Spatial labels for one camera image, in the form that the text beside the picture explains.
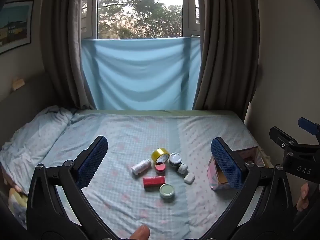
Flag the pink cardboard box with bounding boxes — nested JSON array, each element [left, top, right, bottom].
[[207, 147, 266, 191]]

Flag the yellow printed cloth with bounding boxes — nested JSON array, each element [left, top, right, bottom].
[[8, 187, 28, 228]]

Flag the framed wall poster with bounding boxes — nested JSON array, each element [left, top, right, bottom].
[[0, 0, 34, 54]]

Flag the pale green round tin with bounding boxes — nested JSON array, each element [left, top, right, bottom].
[[159, 183, 176, 199]]

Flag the yellow tape roll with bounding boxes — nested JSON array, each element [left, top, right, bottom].
[[151, 148, 171, 165]]

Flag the red rectangular box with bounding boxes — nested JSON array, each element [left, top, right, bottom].
[[143, 176, 166, 188]]

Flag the printed blue bed sheet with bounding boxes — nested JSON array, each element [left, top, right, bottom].
[[37, 112, 272, 240]]

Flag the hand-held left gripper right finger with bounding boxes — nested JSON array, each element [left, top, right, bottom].
[[200, 137, 300, 240]]

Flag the grey-brown curtain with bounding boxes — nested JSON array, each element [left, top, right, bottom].
[[192, 0, 262, 121], [40, 0, 96, 109]]

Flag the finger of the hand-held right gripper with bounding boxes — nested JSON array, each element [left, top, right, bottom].
[[298, 117, 320, 140], [269, 127, 299, 153]]

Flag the person's left hand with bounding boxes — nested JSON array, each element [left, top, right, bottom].
[[132, 224, 150, 240]]

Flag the light blue hanging cloth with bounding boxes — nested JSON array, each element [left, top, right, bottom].
[[80, 37, 202, 111]]

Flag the crumpled pale blue quilt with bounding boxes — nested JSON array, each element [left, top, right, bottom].
[[0, 105, 75, 193]]

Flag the person's right hand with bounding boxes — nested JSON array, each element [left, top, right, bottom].
[[296, 182, 311, 212]]

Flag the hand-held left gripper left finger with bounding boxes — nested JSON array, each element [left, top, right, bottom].
[[26, 135, 118, 240]]

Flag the window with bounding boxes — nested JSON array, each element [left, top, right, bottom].
[[80, 0, 201, 40]]

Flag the white plastic bottle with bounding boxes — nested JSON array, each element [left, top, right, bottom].
[[131, 158, 152, 176]]

